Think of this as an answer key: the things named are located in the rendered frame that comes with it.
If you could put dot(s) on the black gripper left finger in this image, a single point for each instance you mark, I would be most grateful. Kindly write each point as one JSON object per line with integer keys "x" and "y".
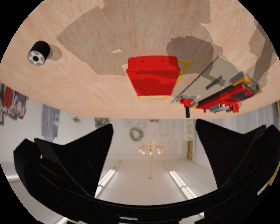
{"x": 82, "y": 159}

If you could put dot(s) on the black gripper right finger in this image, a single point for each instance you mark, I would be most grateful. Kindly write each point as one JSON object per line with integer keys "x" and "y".
{"x": 225, "y": 149}

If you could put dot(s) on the small black toy tyre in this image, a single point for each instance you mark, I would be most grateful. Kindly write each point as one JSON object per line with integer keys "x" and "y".
{"x": 38, "y": 54}

